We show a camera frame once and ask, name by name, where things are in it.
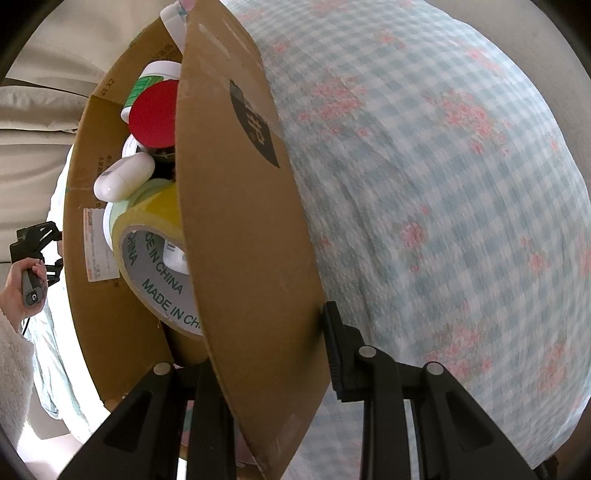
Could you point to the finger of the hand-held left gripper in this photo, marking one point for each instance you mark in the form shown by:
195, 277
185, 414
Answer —
46, 229
55, 270

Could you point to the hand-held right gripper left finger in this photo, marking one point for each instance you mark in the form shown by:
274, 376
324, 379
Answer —
203, 383

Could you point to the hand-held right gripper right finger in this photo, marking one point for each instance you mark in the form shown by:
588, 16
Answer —
333, 350

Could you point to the white oval case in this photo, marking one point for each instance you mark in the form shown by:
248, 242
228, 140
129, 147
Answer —
124, 177

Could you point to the yellow tape roll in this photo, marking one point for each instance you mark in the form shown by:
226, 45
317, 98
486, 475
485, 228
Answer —
152, 258

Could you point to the brown cardboard box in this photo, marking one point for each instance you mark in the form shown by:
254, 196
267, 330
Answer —
240, 258

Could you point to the red-lidded jar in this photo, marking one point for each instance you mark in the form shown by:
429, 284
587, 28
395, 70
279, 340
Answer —
154, 110

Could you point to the person's left forearm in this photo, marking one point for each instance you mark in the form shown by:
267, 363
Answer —
14, 378

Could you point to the person's left hand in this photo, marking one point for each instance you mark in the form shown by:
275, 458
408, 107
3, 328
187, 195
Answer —
16, 295

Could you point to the pastel printed paper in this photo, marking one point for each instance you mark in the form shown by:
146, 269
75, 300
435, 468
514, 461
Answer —
188, 422

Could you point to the light blue crumpled cloth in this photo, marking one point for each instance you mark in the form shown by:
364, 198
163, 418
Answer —
51, 360

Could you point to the beige padded furniture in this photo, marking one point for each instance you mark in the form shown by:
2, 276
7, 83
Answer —
51, 101

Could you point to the white jar with green label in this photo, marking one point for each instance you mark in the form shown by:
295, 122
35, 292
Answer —
157, 70

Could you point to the checked floral blanket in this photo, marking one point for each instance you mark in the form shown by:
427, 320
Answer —
438, 184

